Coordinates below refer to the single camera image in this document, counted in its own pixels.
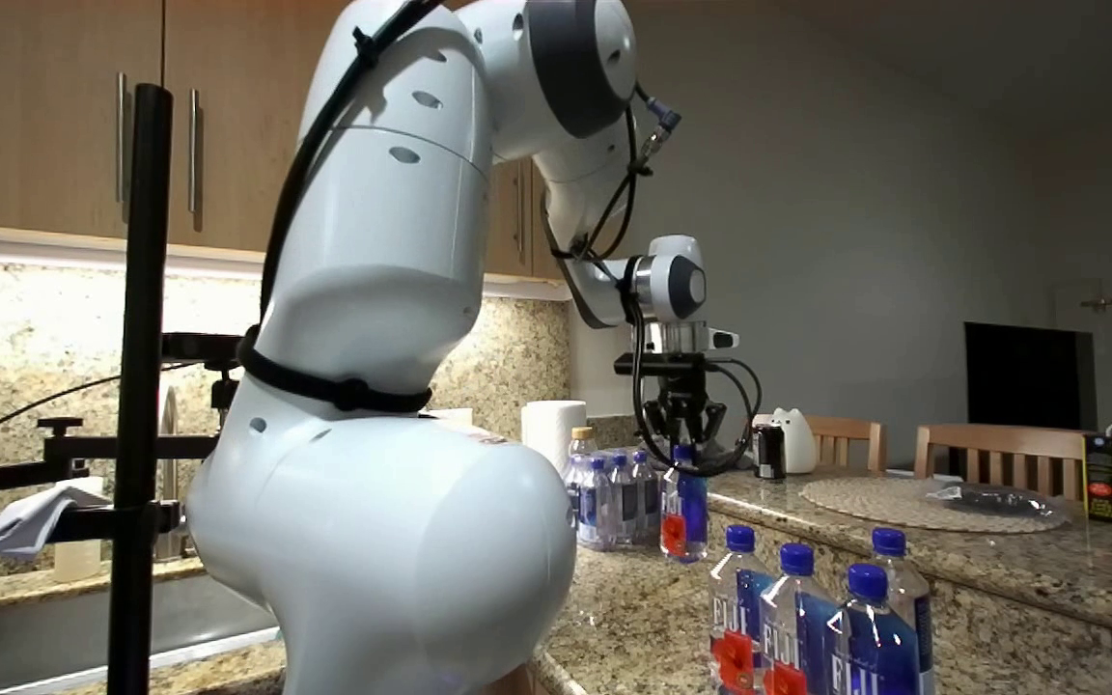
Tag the black camera stand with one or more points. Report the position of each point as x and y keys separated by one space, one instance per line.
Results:
x=143 y=257

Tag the white crumpled paper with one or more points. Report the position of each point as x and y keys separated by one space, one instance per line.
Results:
x=39 y=514

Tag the black flat screen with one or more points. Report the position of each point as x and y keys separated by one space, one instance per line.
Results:
x=1023 y=376

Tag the shrink-wrapped water bottle pack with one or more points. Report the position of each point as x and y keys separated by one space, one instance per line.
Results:
x=606 y=505

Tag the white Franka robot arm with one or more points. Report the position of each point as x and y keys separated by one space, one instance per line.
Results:
x=375 y=544

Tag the wooden wall cabinets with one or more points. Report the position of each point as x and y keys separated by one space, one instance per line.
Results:
x=18 y=118

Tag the white paper towel roll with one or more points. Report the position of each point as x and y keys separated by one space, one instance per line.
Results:
x=554 y=432

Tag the small glass dish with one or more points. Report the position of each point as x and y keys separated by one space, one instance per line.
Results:
x=981 y=501

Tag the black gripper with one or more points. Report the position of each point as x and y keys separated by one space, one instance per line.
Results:
x=680 y=399

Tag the white plastic jug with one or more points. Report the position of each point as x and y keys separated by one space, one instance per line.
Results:
x=797 y=444

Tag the wooden slatted chair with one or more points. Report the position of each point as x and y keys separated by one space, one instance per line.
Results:
x=1005 y=452
x=851 y=444

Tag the black orange drink carton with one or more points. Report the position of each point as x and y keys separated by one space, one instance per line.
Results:
x=1101 y=481

